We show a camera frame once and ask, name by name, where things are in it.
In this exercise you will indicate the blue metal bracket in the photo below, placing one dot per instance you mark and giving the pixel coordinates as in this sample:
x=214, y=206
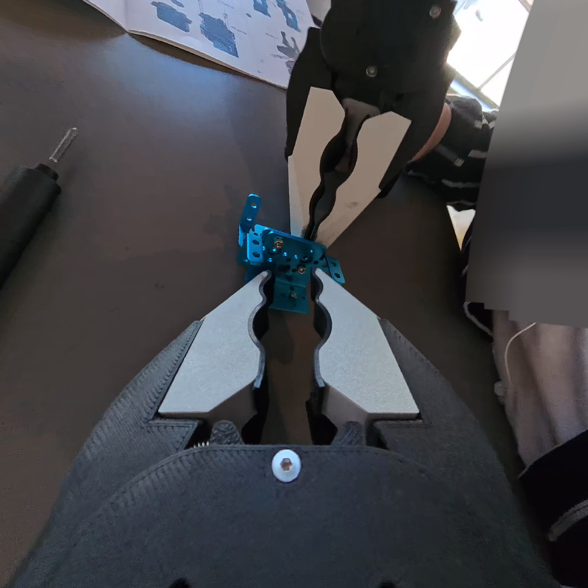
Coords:
x=255, y=250

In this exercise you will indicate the dark desk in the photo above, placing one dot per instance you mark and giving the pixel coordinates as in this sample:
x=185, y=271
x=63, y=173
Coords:
x=115, y=275

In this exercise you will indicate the person's right hand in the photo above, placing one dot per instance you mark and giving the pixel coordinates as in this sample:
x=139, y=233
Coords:
x=434, y=135

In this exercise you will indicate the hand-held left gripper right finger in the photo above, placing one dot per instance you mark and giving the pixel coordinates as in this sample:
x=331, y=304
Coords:
x=367, y=367

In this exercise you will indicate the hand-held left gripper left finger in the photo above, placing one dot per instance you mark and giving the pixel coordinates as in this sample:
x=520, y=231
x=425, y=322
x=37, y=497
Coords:
x=211, y=367

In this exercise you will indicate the person's right forearm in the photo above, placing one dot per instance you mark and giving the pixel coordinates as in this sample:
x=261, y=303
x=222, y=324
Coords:
x=464, y=151

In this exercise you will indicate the black electric screwdriver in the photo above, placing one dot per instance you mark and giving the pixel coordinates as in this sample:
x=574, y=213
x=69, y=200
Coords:
x=23, y=206

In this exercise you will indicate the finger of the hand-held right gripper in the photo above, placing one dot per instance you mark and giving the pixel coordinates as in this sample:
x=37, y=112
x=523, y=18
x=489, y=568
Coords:
x=376, y=151
x=307, y=147

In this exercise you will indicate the instruction booklet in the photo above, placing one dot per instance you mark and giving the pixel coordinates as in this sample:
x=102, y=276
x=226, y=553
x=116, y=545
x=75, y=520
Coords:
x=128, y=9

